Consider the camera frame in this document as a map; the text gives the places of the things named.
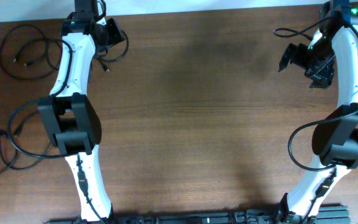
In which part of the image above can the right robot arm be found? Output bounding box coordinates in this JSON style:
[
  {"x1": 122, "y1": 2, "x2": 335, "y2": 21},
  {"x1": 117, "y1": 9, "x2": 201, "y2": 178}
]
[{"x1": 247, "y1": 1, "x2": 358, "y2": 223}]

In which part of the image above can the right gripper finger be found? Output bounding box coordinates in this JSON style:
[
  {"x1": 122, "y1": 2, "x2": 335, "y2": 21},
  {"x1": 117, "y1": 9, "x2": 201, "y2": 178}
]
[
  {"x1": 309, "y1": 77, "x2": 333, "y2": 89},
  {"x1": 278, "y1": 44, "x2": 297, "y2": 72}
]

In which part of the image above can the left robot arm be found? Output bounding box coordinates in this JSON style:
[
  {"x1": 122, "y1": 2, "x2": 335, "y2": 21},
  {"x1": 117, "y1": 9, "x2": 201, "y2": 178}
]
[{"x1": 37, "y1": 1, "x2": 126, "y2": 223}]

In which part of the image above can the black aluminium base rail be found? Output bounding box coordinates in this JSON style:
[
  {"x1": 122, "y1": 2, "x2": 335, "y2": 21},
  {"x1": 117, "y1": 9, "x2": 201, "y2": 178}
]
[{"x1": 44, "y1": 203, "x2": 351, "y2": 224}]

